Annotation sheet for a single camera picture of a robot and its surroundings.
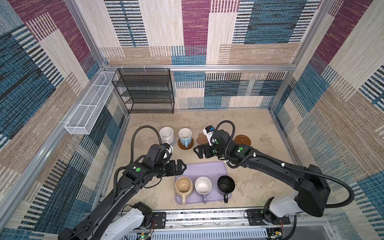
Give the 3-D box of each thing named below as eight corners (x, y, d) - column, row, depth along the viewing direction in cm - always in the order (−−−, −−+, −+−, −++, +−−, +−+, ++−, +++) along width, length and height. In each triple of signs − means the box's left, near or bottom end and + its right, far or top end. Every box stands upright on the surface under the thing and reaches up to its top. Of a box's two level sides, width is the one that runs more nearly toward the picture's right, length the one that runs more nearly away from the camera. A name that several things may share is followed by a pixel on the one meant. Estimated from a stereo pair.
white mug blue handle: (186, 152, 99) (185, 142, 90) (177, 141, 104) (175, 131, 95) (196, 145, 102) (196, 136, 93) (186, 135, 107) (186, 125, 98)
